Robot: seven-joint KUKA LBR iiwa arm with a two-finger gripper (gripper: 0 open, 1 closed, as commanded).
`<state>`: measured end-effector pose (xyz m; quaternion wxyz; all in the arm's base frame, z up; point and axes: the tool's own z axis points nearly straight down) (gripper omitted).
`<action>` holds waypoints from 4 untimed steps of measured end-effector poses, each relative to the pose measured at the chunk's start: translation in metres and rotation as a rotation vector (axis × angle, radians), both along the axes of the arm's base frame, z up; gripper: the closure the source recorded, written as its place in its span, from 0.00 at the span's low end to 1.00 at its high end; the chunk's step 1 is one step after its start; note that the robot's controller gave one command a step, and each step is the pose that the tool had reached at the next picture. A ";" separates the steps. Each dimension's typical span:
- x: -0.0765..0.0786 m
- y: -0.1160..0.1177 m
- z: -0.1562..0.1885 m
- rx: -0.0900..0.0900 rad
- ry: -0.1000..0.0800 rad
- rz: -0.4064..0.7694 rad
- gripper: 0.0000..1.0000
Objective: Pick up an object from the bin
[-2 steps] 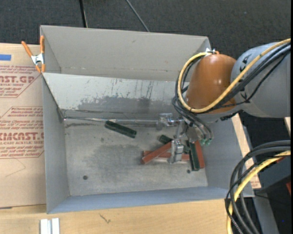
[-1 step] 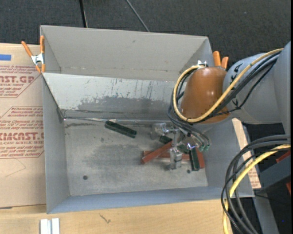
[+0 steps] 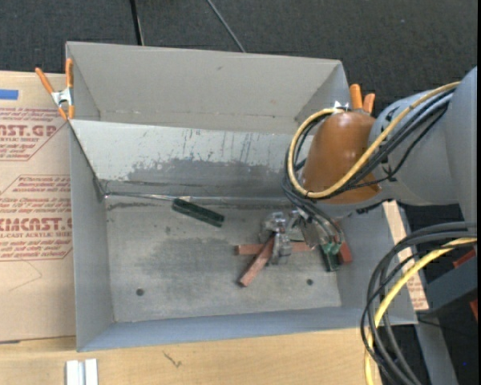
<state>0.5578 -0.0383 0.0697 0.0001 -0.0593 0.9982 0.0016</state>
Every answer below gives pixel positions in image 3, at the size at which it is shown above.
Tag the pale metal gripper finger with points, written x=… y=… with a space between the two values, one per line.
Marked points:
x=281 y=251
x=273 y=223

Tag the red-brown flat block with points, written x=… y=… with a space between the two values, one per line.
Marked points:
x=345 y=254
x=253 y=270
x=250 y=249

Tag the dark green flat block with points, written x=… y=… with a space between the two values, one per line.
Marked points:
x=198 y=212

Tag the grey metal bin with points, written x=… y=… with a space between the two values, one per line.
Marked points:
x=208 y=279

